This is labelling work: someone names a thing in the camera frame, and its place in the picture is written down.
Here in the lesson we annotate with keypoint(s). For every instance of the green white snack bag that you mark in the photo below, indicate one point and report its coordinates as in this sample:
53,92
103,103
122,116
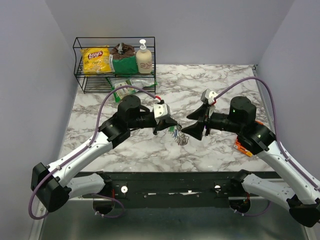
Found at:
140,82

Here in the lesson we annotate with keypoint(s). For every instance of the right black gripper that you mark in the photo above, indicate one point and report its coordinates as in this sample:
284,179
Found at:
195,130

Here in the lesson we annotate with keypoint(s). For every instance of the aluminium rail frame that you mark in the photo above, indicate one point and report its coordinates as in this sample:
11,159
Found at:
56,183

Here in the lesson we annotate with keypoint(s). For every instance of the green brown snack bag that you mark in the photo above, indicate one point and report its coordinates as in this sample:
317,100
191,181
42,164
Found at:
122,59

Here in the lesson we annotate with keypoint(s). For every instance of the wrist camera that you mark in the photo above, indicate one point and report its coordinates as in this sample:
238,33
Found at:
161,111
209,97

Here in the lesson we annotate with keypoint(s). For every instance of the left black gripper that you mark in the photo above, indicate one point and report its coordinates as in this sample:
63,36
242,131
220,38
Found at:
164,123

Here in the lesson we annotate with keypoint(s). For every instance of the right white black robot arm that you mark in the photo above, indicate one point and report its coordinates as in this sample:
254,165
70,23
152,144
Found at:
301,198

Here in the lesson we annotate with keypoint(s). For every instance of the black wire shelf rack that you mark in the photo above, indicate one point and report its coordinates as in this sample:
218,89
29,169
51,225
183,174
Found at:
98,83

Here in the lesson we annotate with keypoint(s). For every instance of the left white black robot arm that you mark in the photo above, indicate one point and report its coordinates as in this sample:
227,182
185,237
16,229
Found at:
56,183

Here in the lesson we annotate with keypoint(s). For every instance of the cream soap pump bottle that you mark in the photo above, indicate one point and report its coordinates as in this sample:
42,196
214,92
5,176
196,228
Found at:
144,58

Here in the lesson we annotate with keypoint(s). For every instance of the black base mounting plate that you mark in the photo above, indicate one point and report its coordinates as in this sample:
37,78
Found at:
176,189

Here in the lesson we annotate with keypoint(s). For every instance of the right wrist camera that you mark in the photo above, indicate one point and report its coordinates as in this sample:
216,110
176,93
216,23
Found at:
209,97

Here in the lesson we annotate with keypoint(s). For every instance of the orange packet near arm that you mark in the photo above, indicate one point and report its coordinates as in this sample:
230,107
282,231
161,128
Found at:
242,149

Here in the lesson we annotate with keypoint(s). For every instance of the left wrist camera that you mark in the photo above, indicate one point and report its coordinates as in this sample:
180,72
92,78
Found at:
161,111

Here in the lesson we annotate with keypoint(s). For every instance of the yellow Lays chips bag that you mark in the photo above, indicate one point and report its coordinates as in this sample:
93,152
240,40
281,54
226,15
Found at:
96,60

